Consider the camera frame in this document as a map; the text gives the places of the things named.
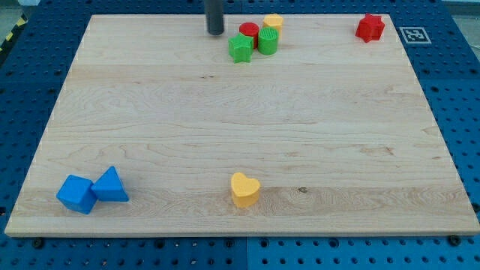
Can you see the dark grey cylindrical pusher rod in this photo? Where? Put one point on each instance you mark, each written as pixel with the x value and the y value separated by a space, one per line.
pixel 214 15

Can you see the red cylinder block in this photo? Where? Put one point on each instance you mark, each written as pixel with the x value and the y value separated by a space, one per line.
pixel 250 29

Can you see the green star block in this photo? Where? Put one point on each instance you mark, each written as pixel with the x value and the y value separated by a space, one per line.
pixel 241 47

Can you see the yellow hexagon block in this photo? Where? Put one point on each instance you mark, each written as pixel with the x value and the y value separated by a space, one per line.
pixel 274 21

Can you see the green cylinder block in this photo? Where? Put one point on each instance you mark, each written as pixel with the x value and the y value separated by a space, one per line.
pixel 268 41

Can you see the light wooden board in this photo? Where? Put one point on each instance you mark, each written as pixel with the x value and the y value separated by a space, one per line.
pixel 338 132

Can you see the red star block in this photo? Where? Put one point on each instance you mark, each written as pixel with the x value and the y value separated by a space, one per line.
pixel 370 28

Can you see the yellow heart block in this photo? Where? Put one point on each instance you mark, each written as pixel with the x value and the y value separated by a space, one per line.
pixel 245 191

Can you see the white fiducial marker tag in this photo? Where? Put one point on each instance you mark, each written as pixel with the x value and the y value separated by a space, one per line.
pixel 414 35

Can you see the blue triangle block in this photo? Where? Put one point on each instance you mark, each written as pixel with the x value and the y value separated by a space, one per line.
pixel 109 187

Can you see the blue cube block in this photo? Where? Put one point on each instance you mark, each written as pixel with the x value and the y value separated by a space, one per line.
pixel 77 195

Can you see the black bolt front left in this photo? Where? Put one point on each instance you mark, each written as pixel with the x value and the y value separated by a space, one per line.
pixel 37 243

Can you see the black bolt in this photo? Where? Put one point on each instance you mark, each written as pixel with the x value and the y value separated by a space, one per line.
pixel 454 240
pixel 37 243

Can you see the black bolt front right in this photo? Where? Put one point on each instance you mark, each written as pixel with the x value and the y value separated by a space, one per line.
pixel 454 240

